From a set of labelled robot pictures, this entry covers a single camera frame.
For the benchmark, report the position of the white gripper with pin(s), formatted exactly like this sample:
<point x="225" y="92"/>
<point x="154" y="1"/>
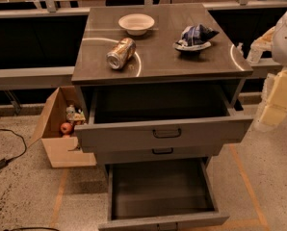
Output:
<point x="273" y="106"/>

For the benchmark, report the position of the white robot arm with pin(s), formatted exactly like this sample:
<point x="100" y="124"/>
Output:
<point x="279" y="42"/>

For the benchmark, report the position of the white paper bowl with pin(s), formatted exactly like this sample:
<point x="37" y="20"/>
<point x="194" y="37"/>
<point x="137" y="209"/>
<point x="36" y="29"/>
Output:
<point x="136" y="24"/>

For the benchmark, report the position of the small clear pump bottle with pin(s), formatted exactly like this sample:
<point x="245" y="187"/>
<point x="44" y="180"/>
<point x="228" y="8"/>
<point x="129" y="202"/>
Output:
<point x="240" y="48"/>

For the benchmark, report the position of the grey drawer cabinet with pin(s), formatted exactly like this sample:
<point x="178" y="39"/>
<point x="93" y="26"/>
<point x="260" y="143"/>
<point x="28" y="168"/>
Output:
<point x="156" y="61"/>

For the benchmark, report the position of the closed middle grey drawer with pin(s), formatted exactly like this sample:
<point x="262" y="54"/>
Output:
<point x="119" y="157"/>

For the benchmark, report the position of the open bottom grey drawer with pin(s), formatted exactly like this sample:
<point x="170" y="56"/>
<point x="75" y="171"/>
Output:
<point x="160" y="196"/>

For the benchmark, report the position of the open grey drawer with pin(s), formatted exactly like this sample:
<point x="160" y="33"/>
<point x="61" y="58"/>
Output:
<point x="160" y="196"/>
<point x="160" y="116"/>

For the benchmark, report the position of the open top grey drawer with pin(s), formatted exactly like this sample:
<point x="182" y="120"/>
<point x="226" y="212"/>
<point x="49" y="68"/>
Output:
<point x="160" y="116"/>

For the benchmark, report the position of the crushed golden soda can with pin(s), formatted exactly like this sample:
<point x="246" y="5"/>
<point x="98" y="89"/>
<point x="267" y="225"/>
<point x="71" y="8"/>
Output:
<point x="121" y="53"/>

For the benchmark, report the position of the small snack package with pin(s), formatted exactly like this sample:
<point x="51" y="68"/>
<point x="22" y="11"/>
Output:
<point x="74" y="116"/>

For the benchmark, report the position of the cardboard box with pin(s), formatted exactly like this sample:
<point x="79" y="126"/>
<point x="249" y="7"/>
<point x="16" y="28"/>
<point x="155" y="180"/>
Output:
<point x="62" y="150"/>

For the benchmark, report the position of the red apple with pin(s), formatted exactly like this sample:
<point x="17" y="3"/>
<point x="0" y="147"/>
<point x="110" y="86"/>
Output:
<point x="66" y="128"/>

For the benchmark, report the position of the grey metal rail shelf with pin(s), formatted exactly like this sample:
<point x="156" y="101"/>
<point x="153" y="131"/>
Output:
<point x="35" y="78"/>

